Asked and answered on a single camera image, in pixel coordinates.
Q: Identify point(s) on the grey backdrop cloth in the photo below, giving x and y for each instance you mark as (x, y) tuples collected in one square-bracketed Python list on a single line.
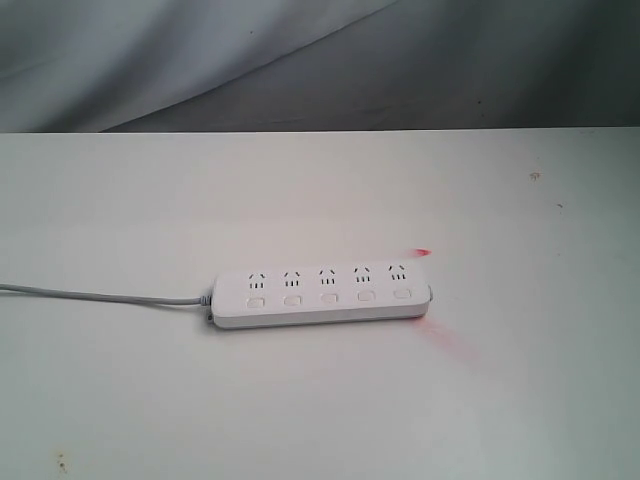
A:
[(234, 66)]

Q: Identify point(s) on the white five-outlet power strip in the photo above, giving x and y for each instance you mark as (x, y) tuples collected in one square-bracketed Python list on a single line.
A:
[(315, 295)]

